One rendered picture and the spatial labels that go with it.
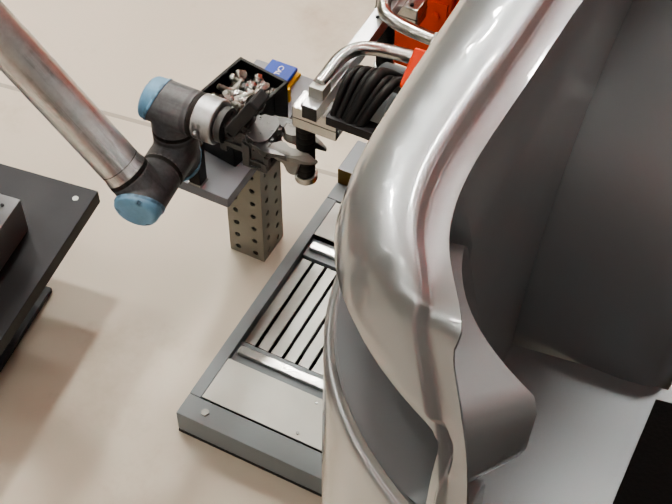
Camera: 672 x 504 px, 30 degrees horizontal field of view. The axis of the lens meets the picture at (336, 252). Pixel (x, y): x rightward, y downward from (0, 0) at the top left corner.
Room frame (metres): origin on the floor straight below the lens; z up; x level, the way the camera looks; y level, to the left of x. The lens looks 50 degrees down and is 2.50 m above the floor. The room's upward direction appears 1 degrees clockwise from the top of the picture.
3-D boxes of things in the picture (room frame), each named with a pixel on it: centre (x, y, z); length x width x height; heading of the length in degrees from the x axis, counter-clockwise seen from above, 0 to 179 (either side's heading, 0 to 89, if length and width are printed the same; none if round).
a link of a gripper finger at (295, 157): (1.61, 0.08, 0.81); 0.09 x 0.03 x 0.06; 56
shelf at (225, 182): (2.07, 0.22, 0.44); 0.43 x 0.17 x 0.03; 153
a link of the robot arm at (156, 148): (1.75, 0.32, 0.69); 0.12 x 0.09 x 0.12; 160
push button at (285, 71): (2.22, 0.14, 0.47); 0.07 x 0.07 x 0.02; 63
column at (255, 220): (2.09, 0.21, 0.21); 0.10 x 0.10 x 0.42; 63
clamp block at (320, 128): (1.61, 0.03, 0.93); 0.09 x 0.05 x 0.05; 63
